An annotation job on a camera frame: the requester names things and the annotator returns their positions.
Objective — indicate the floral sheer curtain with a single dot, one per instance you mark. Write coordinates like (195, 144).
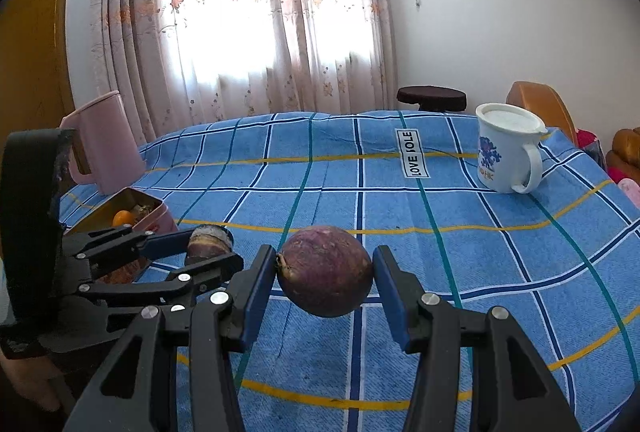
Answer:
(178, 63)

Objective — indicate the pink floral cloth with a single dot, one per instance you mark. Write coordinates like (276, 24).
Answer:
(629, 185)

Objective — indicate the striped cylindrical cake piece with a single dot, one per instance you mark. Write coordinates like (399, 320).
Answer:
(208, 241)

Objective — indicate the large purple round fruit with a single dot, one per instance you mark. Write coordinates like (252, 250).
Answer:
(325, 271)

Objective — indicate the dark round stool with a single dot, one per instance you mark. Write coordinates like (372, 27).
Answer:
(432, 98)

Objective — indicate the blue plaid tablecloth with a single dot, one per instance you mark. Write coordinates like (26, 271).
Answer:
(564, 260)

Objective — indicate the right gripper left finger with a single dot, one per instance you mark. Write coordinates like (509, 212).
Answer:
(135, 387)

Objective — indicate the white blue enamel mug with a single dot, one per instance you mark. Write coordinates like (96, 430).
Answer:
(508, 157)

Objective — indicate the person's hand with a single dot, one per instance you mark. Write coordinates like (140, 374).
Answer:
(31, 378)

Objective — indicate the orange leather sofa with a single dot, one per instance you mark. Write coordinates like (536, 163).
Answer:
(623, 160)

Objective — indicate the pink electric kettle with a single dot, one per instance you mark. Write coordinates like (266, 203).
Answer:
(109, 146)

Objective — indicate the pink metal tin box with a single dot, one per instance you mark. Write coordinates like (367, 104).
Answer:
(151, 214)

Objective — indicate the wooden door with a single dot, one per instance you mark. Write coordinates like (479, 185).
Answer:
(35, 88)

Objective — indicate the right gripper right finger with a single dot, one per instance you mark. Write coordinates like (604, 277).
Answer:
(512, 387)

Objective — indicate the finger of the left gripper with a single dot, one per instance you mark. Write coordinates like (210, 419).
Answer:
(180, 286)
(101, 252)

